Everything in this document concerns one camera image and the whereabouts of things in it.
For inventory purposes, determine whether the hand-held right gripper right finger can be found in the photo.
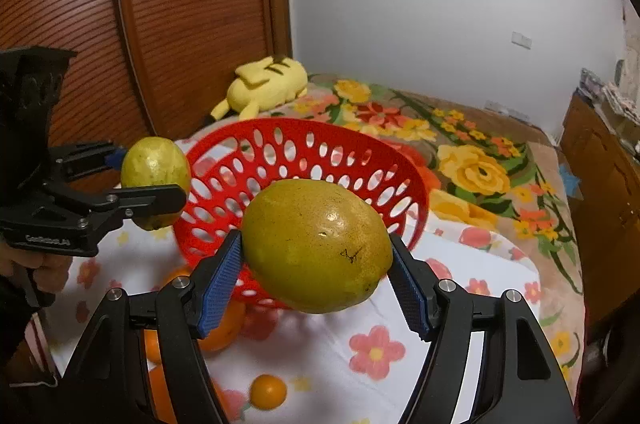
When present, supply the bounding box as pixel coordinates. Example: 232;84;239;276
387;234;583;424

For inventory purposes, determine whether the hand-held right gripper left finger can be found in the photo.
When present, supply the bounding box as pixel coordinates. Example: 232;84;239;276
56;229;245;424

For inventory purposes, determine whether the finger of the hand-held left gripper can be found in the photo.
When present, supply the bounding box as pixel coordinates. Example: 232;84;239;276
79;184;187;251
50;141;129;181

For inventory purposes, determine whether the yellow-green plum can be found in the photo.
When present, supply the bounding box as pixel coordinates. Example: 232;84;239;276
120;137;192;231
241;180;394;315

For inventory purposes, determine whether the red plastic basket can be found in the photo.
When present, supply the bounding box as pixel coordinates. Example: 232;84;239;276
172;119;431;309

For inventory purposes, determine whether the person's left forearm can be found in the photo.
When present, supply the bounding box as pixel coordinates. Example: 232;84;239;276
0;274;41;385

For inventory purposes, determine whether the person's left hand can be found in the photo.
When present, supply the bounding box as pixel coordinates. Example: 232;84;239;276
0;243;71;295

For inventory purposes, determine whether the white flowered cloth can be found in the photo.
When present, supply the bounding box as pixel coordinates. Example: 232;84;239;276
45;124;543;424

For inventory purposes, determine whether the floral blanket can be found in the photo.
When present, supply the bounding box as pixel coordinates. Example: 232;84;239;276
280;74;586;410

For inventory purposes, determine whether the yellow plush toy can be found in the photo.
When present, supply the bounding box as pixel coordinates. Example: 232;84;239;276
209;55;308;122

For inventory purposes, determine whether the pink striped clothing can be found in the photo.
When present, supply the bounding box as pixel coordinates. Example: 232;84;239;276
22;311;63;385

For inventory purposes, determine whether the ribbed wooden wardrobe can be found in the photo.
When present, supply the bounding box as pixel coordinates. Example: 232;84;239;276
0;0;294;205

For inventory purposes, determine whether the wooden cabinet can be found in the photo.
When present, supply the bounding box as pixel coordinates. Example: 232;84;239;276
559;88;640;320

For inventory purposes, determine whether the pile of assorted clutter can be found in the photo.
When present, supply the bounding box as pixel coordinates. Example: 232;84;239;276
577;54;640;129

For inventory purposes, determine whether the white wall socket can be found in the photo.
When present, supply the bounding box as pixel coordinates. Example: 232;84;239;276
485;100;530;121

